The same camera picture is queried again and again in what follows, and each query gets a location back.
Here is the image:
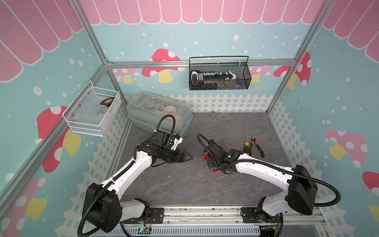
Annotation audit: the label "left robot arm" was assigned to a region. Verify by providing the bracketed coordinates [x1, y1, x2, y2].
[77, 144, 193, 237]

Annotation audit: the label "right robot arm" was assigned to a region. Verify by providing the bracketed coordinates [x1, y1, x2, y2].
[204, 140, 318, 223]

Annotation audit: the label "yellow black screwdriver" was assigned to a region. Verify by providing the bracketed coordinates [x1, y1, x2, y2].
[243, 134, 250, 154]

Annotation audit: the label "orange black pliers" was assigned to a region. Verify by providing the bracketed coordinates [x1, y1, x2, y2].
[249, 138, 265, 158]

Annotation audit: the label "yellow tape roll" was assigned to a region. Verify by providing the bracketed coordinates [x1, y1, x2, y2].
[164, 106, 178, 118]

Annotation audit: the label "translucent plastic storage box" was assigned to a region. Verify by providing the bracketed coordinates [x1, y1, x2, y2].
[126, 91, 193, 137]

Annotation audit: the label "black red tape measure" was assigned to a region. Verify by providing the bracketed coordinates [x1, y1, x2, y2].
[100, 97, 115, 107]

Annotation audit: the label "white black power strip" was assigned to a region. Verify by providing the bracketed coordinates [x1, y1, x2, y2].
[189, 71, 236, 88]

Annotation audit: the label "green circuit board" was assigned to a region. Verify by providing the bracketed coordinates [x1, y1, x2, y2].
[137, 226, 152, 235]

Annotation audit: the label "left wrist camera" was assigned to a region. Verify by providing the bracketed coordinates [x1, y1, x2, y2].
[150, 130, 183, 151]

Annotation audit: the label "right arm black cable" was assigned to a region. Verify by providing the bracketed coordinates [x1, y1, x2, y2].
[196, 132, 341, 207]

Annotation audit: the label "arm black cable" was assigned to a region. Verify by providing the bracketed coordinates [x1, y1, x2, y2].
[77, 114, 177, 237]
[196, 132, 341, 207]

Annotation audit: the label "white wire mesh basket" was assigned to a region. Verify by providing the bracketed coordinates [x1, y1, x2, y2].
[62, 81, 121, 137]

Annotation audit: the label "black wire mesh basket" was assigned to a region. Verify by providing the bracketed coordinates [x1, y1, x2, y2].
[188, 56, 252, 90]

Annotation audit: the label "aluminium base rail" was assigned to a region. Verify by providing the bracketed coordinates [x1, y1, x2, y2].
[94, 205, 332, 237]

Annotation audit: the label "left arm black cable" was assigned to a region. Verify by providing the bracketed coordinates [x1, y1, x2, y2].
[77, 114, 177, 237]

